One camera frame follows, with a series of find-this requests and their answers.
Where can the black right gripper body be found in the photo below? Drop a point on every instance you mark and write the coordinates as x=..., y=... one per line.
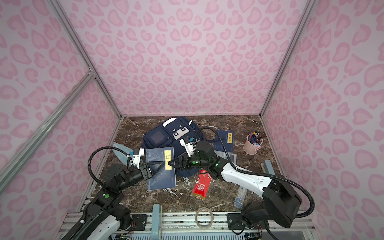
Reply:
x=195, y=161

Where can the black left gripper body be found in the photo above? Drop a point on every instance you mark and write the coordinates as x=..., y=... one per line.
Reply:
x=136, y=176

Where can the blue book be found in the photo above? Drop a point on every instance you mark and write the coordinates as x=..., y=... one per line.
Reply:
x=225, y=141
x=164, y=175

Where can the navy blue student backpack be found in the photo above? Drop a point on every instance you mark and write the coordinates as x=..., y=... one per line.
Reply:
x=169, y=134

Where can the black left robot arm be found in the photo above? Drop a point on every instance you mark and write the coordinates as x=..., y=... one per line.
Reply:
x=104, y=215

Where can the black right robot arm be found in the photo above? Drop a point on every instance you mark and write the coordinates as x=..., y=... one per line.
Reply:
x=283, y=200

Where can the red rectangular box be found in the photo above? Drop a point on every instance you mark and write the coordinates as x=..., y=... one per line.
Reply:
x=202, y=185

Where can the light blue pencil pouch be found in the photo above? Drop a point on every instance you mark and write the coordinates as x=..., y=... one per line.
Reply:
x=122, y=154

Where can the light blue calculator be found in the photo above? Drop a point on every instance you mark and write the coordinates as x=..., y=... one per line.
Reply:
x=233, y=158

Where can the pink pen holder cup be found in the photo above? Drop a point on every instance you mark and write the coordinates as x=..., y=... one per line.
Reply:
x=253, y=143

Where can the clear plastic pen case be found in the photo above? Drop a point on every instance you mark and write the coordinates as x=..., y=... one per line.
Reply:
x=240, y=198

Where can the clear tape roll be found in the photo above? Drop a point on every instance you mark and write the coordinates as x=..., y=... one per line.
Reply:
x=204, y=218

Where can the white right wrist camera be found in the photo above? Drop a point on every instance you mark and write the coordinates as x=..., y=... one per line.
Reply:
x=189, y=145

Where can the teal ruler stand post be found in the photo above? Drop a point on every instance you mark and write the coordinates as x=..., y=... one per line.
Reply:
x=157, y=213

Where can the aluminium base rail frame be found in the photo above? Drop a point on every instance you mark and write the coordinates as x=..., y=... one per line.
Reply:
x=182, y=226

